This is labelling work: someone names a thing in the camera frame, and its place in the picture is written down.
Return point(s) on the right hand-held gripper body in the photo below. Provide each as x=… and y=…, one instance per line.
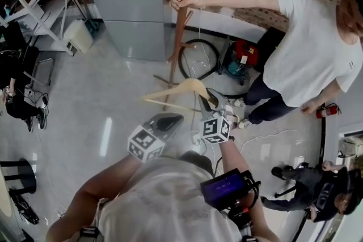
x=214, y=129

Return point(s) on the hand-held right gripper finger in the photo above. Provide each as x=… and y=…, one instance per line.
x=204, y=107
x=216, y=97

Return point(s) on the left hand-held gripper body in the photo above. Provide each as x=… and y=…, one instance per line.
x=146, y=144

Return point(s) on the wooden clothes hanger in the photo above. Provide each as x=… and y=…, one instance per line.
x=181, y=88

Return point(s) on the person's right forearm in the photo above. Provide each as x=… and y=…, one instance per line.
x=241, y=158

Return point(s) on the person's left forearm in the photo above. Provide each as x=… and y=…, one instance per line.
x=93, y=192

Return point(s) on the red and green vacuum cleaner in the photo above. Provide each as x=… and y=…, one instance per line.
x=241, y=61

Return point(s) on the person's white shirt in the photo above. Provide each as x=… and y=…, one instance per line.
x=158, y=201

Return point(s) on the black monitor with blue screen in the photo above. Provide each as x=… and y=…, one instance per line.
x=222, y=188

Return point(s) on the black box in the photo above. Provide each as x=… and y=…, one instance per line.
x=269, y=45

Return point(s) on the red fire extinguisher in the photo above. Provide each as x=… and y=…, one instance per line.
x=327, y=112

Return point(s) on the green broom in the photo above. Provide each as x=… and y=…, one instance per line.
x=90, y=24

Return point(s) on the grey refrigerator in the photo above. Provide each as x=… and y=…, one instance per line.
x=127, y=3

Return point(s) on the white plastic canister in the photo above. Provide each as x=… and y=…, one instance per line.
x=78, y=35

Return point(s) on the grey folding chair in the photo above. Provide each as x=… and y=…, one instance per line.
x=44, y=72

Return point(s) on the black round stool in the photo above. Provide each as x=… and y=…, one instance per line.
x=24, y=175

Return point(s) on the round beige table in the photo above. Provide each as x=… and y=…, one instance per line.
x=4, y=198

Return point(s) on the white metal shelf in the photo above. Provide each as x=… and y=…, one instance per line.
x=28, y=3

